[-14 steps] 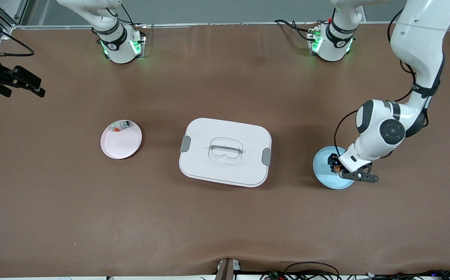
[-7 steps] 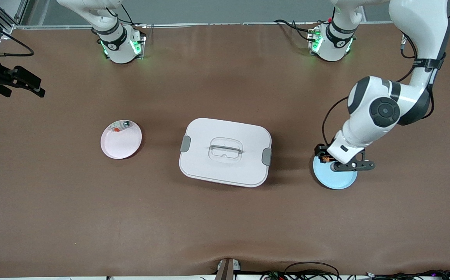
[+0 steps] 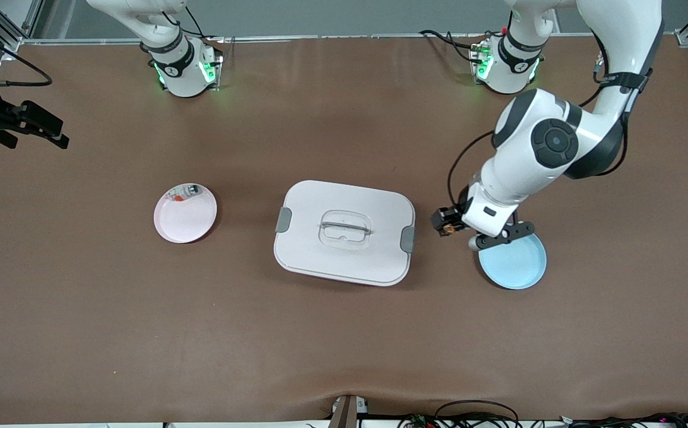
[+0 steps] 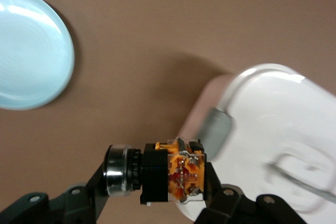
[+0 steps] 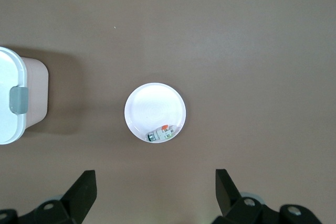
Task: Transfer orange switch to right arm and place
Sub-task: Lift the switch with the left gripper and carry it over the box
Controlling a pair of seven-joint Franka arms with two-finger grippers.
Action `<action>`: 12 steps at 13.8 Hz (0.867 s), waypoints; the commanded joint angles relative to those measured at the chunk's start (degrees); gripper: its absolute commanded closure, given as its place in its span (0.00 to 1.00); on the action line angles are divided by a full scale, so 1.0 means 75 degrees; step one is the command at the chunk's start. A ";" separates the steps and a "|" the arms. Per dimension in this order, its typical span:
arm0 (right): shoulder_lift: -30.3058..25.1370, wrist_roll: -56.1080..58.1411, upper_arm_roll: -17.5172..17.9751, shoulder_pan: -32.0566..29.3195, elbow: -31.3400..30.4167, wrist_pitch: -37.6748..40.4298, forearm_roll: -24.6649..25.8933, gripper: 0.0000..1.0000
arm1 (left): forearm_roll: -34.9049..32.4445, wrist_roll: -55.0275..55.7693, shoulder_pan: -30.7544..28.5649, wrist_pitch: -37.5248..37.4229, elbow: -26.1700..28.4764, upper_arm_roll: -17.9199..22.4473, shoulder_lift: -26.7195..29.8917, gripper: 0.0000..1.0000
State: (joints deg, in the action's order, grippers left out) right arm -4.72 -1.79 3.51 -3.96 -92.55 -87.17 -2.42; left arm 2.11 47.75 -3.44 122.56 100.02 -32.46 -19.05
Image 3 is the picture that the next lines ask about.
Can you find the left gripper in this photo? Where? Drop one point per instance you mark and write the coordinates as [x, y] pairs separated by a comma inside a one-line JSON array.
[[454, 215]]

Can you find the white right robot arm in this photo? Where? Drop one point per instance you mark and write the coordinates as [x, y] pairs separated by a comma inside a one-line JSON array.
[[180, 71]]

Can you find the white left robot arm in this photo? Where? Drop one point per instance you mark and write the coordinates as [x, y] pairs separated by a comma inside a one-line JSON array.
[[552, 142]]

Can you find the grey box latch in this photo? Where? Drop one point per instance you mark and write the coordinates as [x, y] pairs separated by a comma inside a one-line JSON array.
[[407, 239], [283, 220]]

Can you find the light blue round plate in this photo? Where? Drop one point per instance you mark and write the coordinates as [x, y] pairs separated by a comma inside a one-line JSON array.
[[516, 267]]

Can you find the white lidded storage box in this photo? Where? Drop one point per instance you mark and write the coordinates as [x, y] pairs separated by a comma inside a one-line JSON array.
[[344, 261]]

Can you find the pale pink round plate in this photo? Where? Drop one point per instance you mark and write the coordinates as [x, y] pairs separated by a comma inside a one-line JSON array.
[[186, 220]]

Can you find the green button switch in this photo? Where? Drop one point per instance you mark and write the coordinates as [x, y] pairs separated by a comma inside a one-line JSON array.
[[185, 192]]

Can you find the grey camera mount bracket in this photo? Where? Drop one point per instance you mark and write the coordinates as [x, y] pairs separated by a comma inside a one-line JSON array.
[[347, 413]]

